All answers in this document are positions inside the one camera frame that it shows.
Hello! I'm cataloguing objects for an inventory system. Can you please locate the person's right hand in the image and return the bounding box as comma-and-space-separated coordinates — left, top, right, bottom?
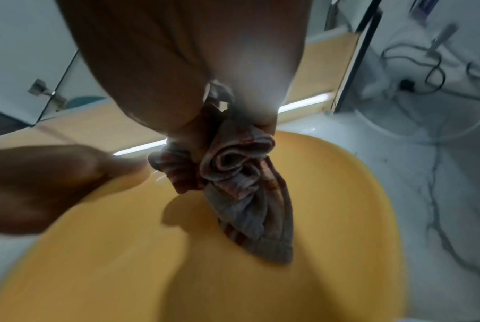
54, 0, 316, 164

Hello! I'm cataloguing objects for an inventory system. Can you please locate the person's left hand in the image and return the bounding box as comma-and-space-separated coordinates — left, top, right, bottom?
0, 143, 150, 235

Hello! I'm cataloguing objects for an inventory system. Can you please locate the yellow plate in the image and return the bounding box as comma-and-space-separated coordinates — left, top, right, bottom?
0, 130, 408, 322

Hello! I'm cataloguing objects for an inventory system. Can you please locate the red checkered cloth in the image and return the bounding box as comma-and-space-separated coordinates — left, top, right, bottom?
147, 80, 295, 264

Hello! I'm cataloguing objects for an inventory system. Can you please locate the metal cabinet door hinge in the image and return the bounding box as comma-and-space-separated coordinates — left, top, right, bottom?
28, 78, 68, 112

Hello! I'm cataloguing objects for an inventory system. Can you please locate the LED light strip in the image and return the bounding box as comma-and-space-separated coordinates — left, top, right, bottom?
112, 92, 333, 156

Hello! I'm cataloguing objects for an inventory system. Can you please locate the black cable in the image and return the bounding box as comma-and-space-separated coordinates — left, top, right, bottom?
381, 43, 449, 95

